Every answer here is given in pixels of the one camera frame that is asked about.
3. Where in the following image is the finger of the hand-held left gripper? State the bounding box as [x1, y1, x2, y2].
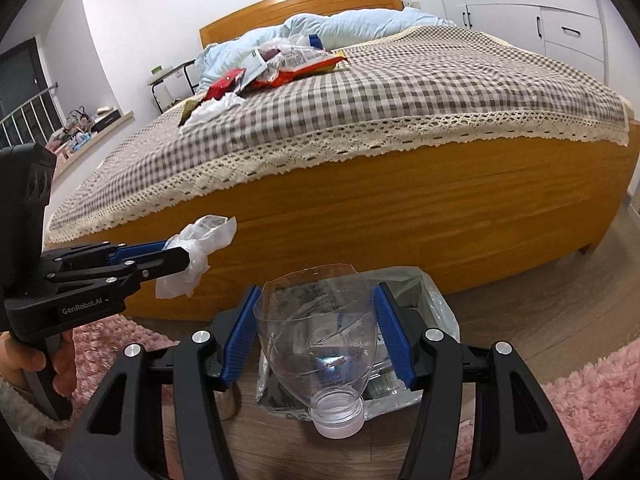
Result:
[42, 241, 166, 268]
[45, 251, 191, 295]

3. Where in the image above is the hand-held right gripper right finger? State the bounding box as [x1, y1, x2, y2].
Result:
[374, 282, 596, 480]

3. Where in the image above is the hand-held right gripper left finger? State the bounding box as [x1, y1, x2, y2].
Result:
[54, 284, 261, 480]

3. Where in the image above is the bin with plastic liner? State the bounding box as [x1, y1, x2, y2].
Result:
[255, 266, 461, 416]

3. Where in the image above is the clear bottle top with cap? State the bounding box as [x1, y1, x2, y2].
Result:
[252, 263, 379, 437]

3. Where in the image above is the gold foil wrapper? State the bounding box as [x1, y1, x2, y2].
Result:
[180, 97, 203, 126]

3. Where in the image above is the small red packet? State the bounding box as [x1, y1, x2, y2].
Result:
[205, 67, 246, 103]

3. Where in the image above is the white green printed pouch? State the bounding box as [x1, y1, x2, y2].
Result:
[232, 47, 271, 93]

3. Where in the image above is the red white snack packet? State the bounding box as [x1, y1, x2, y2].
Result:
[247, 45, 331, 90]

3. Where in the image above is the yellow snack packet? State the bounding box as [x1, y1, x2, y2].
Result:
[305, 52, 350, 73]

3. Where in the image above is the person's left hand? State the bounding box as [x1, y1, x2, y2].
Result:
[0, 332, 77, 393]

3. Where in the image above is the pile of windowsill clutter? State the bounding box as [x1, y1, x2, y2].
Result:
[47, 107, 96, 161]

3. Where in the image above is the metal window railing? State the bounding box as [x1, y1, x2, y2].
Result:
[0, 85, 66, 148]

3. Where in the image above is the wooden bed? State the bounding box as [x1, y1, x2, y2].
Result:
[117, 0, 640, 321]

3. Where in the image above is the black flat box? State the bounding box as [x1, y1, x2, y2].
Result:
[92, 108, 122, 133]

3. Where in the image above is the light blue duvet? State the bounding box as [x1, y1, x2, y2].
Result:
[192, 7, 458, 93]

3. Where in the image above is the white wardrobe drawer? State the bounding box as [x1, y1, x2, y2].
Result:
[541, 7, 603, 61]

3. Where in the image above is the black frame bedside table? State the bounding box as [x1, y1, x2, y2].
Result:
[146, 60, 198, 116]

